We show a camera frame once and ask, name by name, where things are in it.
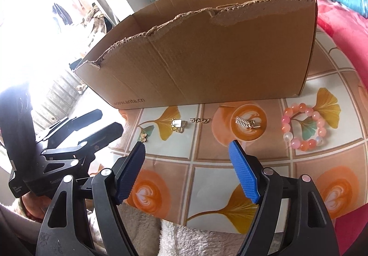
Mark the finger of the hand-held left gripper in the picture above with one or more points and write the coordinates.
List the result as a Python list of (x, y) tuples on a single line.
[(100, 138), (77, 123)]

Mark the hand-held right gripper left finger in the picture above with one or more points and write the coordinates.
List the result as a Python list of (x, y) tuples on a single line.
[(130, 172)]

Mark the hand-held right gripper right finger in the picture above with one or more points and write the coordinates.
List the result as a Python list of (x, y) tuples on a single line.
[(244, 172)]

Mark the gold butterfly charm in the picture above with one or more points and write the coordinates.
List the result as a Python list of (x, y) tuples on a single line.
[(143, 137)]

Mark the gold ribbed clasp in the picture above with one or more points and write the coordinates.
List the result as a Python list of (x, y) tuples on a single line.
[(243, 122)]

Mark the gold charm earring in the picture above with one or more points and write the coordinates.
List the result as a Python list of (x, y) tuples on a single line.
[(178, 125)]

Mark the brown cardboard box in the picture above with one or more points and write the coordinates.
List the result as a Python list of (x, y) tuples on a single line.
[(201, 66)]

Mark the person's left hand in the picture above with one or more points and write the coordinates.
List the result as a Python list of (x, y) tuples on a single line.
[(36, 207)]

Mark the metal balcony railing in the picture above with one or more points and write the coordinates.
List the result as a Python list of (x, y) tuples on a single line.
[(57, 92)]

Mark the white fleece garment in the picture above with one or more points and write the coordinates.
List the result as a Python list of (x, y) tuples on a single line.
[(187, 240)]

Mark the pile of clothes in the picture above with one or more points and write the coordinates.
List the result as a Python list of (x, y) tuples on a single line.
[(99, 24)]

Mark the dark hanging jacket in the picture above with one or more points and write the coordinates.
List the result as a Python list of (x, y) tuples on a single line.
[(61, 13)]

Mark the pink floral blanket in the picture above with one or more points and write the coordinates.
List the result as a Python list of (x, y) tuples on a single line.
[(345, 43)]

